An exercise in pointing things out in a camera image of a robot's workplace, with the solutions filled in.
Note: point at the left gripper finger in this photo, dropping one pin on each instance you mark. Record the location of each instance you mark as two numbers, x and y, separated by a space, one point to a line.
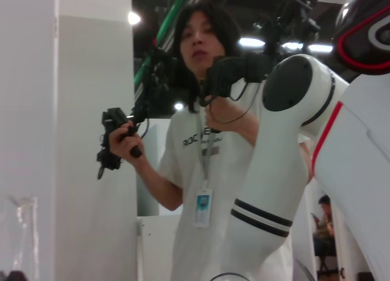
364 276
15 276

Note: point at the operator left forearm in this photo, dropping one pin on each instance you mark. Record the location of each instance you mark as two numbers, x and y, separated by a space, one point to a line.
240 128

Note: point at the operator right forearm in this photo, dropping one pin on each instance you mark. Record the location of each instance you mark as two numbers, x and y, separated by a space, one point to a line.
158 183

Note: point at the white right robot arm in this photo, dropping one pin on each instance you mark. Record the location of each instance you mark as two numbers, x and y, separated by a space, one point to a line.
268 177

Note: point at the operator right hand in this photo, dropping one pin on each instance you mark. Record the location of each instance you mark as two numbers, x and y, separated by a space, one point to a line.
115 139

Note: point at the operator left hand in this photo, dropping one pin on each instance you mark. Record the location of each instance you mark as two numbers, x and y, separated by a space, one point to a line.
219 113

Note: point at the black chair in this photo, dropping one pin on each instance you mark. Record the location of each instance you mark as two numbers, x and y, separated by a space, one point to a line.
323 262

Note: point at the seated person with phone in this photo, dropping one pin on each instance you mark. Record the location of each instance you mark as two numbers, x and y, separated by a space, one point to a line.
324 232

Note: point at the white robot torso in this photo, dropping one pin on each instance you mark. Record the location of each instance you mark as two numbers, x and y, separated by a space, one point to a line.
359 171

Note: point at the white id badge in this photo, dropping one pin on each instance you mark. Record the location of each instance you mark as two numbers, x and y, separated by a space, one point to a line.
203 208

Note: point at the operator in white t-shirt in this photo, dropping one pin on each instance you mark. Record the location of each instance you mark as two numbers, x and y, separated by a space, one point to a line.
189 159

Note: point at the ceiling light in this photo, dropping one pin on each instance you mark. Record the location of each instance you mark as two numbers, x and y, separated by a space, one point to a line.
321 48
251 41
134 18
291 45
179 106

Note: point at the black red robot head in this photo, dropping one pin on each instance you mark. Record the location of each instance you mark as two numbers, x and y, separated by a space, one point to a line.
347 25

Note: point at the green overhead beam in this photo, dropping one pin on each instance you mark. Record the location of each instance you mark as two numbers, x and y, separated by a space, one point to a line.
170 22

